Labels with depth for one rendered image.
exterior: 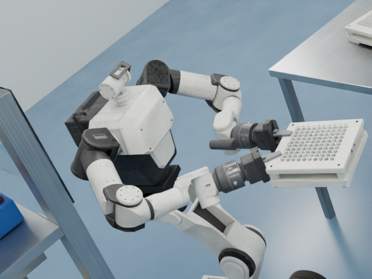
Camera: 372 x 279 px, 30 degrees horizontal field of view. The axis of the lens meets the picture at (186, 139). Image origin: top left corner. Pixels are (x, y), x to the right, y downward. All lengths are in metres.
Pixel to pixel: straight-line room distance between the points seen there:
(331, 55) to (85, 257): 1.58
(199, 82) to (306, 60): 0.68
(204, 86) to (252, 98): 2.25
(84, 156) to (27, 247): 0.51
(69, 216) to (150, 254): 2.02
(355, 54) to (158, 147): 1.02
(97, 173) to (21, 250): 0.44
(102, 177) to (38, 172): 0.42
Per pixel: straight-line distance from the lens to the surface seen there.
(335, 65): 2.95
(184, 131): 4.72
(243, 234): 2.57
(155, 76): 2.49
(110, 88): 2.29
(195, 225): 2.50
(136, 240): 3.94
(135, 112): 2.31
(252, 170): 2.14
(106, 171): 2.13
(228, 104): 2.49
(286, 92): 3.13
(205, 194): 2.14
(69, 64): 6.44
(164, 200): 2.07
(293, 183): 2.11
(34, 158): 1.71
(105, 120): 2.31
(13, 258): 1.78
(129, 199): 2.02
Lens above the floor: 2.24
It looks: 29 degrees down
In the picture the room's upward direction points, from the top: 24 degrees counter-clockwise
